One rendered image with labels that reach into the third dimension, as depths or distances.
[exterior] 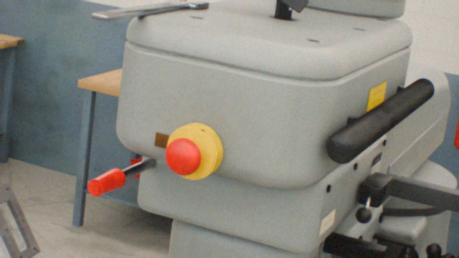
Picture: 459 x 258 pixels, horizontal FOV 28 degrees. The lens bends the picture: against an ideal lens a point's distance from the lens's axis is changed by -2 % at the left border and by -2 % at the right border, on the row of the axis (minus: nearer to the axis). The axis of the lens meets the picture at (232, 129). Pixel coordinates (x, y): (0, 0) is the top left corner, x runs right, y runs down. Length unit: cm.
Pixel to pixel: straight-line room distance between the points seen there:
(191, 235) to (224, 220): 8
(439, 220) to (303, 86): 81
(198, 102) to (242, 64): 7
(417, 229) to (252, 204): 56
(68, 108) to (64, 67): 28
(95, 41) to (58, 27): 30
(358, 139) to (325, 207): 14
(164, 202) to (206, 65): 23
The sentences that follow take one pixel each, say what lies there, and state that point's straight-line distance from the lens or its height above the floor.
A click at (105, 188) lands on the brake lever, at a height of 170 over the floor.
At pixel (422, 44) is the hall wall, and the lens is 547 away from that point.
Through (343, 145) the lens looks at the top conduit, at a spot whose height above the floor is 179.
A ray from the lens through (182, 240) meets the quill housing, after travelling 123.
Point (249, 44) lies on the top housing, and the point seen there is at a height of 188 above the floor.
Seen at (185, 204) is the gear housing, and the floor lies 166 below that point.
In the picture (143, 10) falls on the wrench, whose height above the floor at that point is 190.
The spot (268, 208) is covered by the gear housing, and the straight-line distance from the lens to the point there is 113.
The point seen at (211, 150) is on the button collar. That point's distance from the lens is 101.
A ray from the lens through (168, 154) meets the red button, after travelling 100.
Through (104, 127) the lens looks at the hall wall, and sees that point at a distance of 630.
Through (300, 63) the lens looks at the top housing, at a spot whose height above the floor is 187.
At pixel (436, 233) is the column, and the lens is 177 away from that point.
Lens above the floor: 204
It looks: 14 degrees down
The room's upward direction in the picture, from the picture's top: 8 degrees clockwise
